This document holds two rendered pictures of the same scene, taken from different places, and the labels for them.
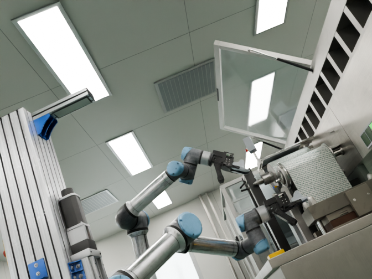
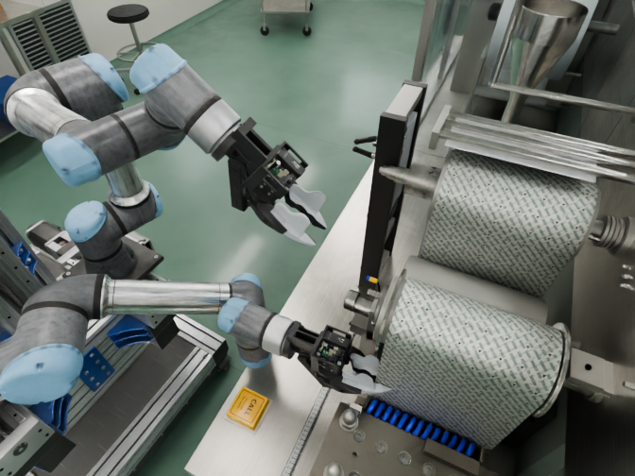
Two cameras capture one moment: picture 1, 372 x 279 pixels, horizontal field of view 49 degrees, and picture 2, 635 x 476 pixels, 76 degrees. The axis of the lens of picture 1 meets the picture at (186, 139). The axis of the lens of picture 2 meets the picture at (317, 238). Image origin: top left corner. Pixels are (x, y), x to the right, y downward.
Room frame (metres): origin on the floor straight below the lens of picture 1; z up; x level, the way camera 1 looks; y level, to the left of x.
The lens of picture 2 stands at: (1.63, -0.44, 1.84)
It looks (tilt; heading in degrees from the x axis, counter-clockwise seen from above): 48 degrees down; 29
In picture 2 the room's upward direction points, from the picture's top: straight up
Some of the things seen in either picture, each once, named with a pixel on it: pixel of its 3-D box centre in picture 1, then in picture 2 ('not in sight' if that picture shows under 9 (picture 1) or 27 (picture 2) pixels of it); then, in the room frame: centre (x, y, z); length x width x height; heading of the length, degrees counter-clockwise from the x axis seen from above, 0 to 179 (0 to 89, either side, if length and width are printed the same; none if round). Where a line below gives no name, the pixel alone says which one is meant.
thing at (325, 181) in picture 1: (323, 185); (439, 402); (1.97, -0.50, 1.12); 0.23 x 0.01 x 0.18; 93
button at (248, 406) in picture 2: (275, 255); (248, 407); (1.85, -0.15, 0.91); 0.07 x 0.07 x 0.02; 3
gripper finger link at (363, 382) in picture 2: (299, 196); (366, 381); (1.94, -0.37, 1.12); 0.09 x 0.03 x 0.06; 92
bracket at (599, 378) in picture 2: (333, 147); (590, 370); (2.04, -0.67, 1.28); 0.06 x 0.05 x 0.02; 93
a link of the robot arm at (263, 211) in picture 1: (263, 213); (282, 334); (1.95, -0.19, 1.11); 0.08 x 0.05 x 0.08; 3
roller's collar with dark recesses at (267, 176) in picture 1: (267, 177); (423, 181); (2.27, -0.33, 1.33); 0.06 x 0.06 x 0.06; 3
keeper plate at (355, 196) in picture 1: (362, 200); not in sight; (1.76, -0.56, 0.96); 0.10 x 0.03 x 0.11; 93
